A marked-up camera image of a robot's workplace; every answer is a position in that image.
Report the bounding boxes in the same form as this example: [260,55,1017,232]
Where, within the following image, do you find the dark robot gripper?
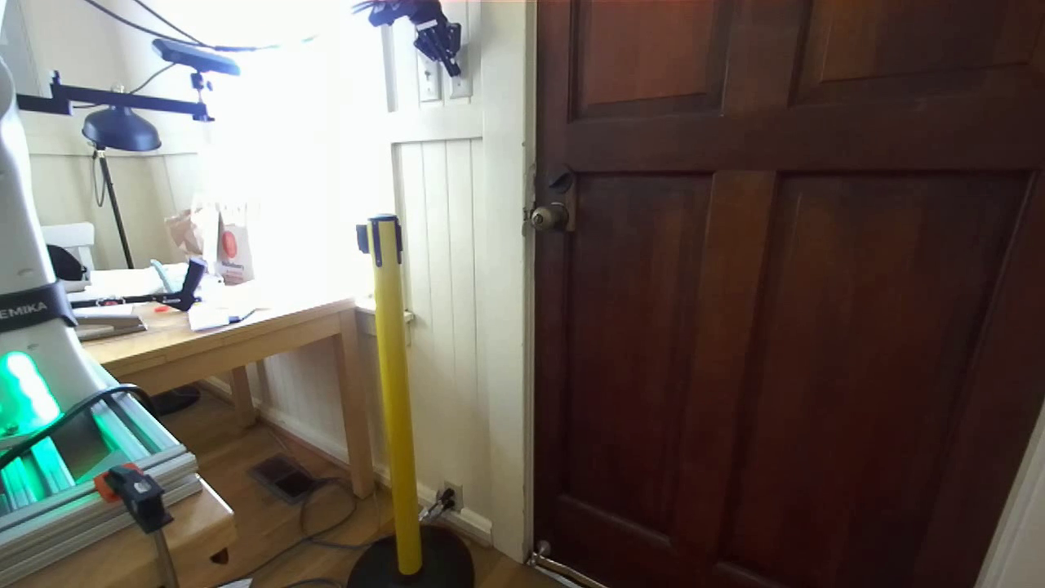
[354,0,467,77]

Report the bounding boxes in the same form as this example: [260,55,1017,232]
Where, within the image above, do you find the white light switch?
[416,51,445,109]
[445,61,476,103]

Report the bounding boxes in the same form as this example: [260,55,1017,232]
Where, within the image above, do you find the brass door knob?
[526,166,577,238]

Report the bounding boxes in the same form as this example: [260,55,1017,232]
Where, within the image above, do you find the orange and white bag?
[163,202,258,287]

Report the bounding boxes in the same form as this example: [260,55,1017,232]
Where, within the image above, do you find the black desk lamp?
[78,103,168,272]

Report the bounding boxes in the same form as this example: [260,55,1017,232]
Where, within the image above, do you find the yellow stanchion with black base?
[345,213,476,588]

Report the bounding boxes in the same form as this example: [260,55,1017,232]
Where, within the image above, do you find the light wooden desk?
[76,285,379,500]

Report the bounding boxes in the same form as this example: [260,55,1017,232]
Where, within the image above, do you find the large white paper sheet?
[182,290,267,332]

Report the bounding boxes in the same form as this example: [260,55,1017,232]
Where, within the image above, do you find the dark brown wooden door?
[530,0,1045,588]

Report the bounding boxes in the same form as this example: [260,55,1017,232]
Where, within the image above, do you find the black floor vent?
[247,455,326,507]

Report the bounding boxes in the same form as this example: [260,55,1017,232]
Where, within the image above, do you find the metal door threshold strip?
[526,538,606,588]

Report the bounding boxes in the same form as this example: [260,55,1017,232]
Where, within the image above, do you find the orange and black clamp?
[95,464,182,588]

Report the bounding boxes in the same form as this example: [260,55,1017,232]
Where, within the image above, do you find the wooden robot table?
[0,472,239,588]

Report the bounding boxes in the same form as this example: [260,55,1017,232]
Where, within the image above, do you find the dark blue mounted camera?
[149,36,246,82]

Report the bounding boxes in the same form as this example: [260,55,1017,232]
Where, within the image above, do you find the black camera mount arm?
[13,69,215,125]

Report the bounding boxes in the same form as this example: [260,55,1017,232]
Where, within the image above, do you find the white wall outlet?
[430,480,467,517]

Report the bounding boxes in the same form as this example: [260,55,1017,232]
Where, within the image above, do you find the black floor cable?
[242,476,461,581]

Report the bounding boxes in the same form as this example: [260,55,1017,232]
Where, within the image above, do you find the black platform cable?
[0,382,148,472]

